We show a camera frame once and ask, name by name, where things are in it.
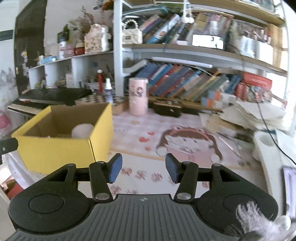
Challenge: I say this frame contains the pink cartoon desk mat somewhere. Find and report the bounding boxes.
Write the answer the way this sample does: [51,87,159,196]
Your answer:
[109,111,267,195]

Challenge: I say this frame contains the black electric piano keyboard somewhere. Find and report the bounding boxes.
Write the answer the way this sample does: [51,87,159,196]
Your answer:
[7,88,92,116]

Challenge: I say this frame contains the white pen on mat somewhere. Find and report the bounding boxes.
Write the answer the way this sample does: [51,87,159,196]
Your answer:
[218,136,241,157]

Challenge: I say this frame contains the yellow cardboard box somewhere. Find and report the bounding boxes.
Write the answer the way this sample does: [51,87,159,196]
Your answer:
[12,103,113,174]

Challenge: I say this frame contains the wooden chessboard box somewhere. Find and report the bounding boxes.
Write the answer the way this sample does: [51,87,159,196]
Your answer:
[75,94,130,116]

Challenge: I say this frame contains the orange blue white carton lower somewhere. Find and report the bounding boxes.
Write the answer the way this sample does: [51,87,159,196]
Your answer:
[201,97,224,109]

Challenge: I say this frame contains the orange blue white carton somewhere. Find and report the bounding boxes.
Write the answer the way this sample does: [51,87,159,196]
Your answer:
[201,97,224,109]
[207,90,237,103]

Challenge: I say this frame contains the pile of papers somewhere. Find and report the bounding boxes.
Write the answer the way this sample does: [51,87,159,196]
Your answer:
[199,101,288,140]

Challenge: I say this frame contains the white spray bottle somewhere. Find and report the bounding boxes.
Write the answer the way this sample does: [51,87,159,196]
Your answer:
[104,78,113,104]

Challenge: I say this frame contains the orange blue white carton upper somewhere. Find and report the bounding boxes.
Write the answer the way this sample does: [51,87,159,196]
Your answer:
[207,90,237,103]

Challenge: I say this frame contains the pink cartoon cylinder container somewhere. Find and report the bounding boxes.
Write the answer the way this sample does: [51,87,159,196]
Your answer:
[129,77,148,116]

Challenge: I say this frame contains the row of leaning books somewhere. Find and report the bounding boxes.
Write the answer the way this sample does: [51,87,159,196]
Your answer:
[134,62,242,102]

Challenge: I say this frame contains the white lap desk tray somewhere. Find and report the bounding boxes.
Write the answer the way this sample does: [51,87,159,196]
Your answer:
[253,130,295,215]

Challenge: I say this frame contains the red cap bottle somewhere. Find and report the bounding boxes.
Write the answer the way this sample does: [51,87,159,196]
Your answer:
[97,69,104,93]

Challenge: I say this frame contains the black smartphone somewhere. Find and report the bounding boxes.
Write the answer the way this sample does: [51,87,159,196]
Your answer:
[282,166,296,220]

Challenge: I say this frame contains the red book box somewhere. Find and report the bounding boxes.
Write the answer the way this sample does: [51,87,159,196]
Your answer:
[242,72,273,90]

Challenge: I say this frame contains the white bookshelf unit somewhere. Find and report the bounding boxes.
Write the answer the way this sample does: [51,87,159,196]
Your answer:
[28,1,287,96]

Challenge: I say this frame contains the floral paper bag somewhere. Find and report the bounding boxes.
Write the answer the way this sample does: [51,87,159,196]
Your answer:
[84,24,111,54]

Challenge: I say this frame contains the white pearl handbag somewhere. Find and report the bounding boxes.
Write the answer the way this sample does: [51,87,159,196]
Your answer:
[122,19,142,44]

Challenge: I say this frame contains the black charging cable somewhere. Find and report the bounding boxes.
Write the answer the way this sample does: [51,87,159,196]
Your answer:
[227,43,296,167]

